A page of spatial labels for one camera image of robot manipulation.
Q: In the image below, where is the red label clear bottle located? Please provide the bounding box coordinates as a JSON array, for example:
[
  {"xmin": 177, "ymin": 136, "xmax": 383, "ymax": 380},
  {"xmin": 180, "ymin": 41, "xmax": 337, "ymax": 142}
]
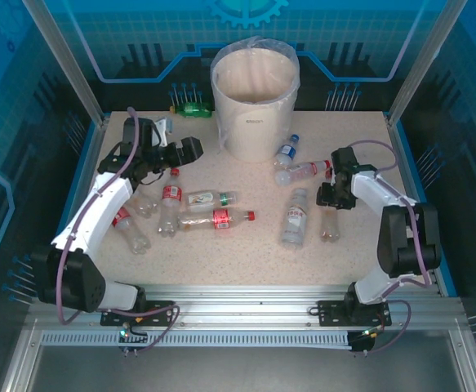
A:
[{"xmin": 274, "ymin": 159, "xmax": 332, "ymax": 187}]

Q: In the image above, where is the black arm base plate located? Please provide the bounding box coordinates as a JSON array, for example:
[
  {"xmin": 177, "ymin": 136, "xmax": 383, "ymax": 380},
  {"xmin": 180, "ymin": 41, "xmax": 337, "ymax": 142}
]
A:
[
  {"xmin": 316, "ymin": 300, "xmax": 393, "ymax": 327},
  {"xmin": 100, "ymin": 299, "xmax": 177, "ymax": 327}
]

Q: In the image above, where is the aluminium mounting rail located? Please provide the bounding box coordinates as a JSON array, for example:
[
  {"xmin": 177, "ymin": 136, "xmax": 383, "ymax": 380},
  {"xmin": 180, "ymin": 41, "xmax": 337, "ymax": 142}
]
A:
[{"xmin": 27, "ymin": 283, "xmax": 465, "ymax": 330}]

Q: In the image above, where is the cream plastic bin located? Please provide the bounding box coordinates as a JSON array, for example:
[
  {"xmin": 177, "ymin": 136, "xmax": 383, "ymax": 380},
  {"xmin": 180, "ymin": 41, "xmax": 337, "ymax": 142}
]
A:
[{"xmin": 211, "ymin": 47, "xmax": 298, "ymax": 163}]

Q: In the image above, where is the slotted grey cable duct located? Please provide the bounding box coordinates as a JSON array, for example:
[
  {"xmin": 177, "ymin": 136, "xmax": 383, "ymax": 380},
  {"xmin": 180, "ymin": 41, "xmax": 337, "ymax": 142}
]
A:
[{"xmin": 40, "ymin": 330, "xmax": 355, "ymax": 349}]

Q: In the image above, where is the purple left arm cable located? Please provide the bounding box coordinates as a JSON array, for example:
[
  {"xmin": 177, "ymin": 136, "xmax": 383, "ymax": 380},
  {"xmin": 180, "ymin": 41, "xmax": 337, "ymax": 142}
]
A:
[{"xmin": 56, "ymin": 106, "xmax": 145, "ymax": 327}]

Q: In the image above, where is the grey metal bottom panel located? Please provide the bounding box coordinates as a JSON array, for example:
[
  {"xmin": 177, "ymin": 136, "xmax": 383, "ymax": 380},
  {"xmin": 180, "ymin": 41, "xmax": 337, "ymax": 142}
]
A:
[{"xmin": 0, "ymin": 326, "xmax": 476, "ymax": 392}]

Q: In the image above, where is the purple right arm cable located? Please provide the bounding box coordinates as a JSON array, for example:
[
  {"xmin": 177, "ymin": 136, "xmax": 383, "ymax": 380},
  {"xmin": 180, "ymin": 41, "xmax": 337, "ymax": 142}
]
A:
[{"xmin": 349, "ymin": 139, "xmax": 434, "ymax": 303}]

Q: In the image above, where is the small clear unlabelled bottle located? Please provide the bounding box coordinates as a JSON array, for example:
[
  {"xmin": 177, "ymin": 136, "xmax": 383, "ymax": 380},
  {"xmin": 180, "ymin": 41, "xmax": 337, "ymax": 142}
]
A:
[{"xmin": 318, "ymin": 206, "xmax": 341, "ymax": 243}]

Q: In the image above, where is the green plastic bottle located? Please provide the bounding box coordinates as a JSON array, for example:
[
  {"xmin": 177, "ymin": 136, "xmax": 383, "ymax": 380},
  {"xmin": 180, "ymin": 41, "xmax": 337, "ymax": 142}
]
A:
[{"xmin": 169, "ymin": 101, "xmax": 213, "ymax": 119}]

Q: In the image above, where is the green band label bottle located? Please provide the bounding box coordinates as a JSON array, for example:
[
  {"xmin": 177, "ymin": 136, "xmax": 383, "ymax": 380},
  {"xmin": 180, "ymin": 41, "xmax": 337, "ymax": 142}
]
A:
[{"xmin": 186, "ymin": 189, "xmax": 238, "ymax": 213}]

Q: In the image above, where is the red label cola bottle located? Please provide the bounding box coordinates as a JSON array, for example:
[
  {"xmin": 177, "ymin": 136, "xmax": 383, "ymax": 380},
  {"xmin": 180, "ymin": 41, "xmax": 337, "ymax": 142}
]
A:
[
  {"xmin": 176, "ymin": 208, "xmax": 257, "ymax": 232},
  {"xmin": 112, "ymin": 206, "xmax": 152, "ymax": 256},
  {"xmin": 157, "ymin": 167, "xmax": 183, "ymax": 238}
]

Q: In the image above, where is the clear plastic bin liner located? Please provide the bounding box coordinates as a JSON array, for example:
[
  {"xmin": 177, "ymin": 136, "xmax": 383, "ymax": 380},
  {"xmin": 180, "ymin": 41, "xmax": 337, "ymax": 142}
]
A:
[{"xmin": 209, "ymin": 35, "xmax": 302, "ymax": 154}]

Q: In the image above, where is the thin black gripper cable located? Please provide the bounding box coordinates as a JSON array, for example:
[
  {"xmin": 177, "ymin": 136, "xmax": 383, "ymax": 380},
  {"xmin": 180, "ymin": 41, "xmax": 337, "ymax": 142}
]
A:
[{"xmin": 137, "ymin": 169, "xmax": 169, "ymax": 185}]

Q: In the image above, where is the aluminium frame post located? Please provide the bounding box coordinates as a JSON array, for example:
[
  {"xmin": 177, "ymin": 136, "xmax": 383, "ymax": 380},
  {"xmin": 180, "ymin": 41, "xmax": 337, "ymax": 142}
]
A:
[
  {"xmin": 385, "ymin": 0, "xmax": 469, "ymax": 127},
  {"xmin": 21, "ymin": 0, "xmax": 110, "ymax": 127}
]

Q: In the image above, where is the white label plastic bottle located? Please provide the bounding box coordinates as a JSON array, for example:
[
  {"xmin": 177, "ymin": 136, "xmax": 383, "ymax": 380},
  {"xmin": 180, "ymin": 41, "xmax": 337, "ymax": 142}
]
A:
[{"xmin": 280, "ymin": 187, "xmax": 309, "ymax": 249}]

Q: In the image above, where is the blue cap water bottle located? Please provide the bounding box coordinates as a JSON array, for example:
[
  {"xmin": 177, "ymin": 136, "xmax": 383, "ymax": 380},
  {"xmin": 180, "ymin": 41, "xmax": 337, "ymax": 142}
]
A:
[{"xmin": 273, "ymin": 133, "xmax": 301, "ymax": 167}]

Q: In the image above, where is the clear orange cap bottle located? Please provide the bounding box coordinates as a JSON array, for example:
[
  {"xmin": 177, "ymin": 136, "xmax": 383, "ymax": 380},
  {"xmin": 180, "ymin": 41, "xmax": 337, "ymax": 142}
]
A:
[{"xmin": 129, "ymin": 191, "xmax": 160, "ymax": 218}]

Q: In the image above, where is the black cable connector block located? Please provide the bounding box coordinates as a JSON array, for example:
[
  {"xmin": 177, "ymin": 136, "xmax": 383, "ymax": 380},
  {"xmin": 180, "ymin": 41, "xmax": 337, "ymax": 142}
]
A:
[
  {"xmin": 117, "ymin": 322, "xmax": 149, "ymax": 357},
  {"xmin": 348, "ymin": 326, "xmax": 380, "ymax": 356}
]

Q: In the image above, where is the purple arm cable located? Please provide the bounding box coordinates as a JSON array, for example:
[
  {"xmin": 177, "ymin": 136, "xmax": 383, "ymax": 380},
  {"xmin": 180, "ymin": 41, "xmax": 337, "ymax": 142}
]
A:
[
  {"xmin": 349, "ymin": 139, "xmax": 434, "ymax": 303},
  {"xmin": 56, "ymin": 106, "xmax": 145, "ymax": 327}
]

